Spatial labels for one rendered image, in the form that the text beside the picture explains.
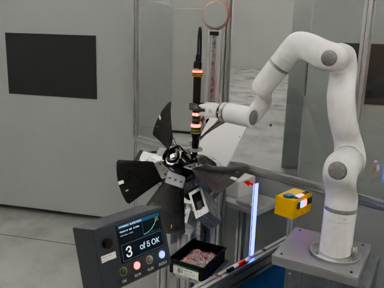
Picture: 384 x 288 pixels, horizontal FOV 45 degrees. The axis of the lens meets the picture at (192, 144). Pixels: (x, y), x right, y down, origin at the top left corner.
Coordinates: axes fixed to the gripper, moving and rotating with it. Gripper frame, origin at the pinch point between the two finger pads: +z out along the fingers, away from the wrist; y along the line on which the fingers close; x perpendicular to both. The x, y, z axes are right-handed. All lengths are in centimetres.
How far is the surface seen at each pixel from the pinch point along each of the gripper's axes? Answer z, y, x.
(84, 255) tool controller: -36, -83, -29
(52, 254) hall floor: 171, 23, -149
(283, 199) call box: -36, 21, -39
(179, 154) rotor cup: 5.9, -3.9, -23.1
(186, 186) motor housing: 6.3, 2.5, -40.4
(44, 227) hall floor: 222, 43, -150
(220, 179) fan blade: -20.4, -5.2, -28.1
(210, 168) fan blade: -10.4, -0.1, -26.8
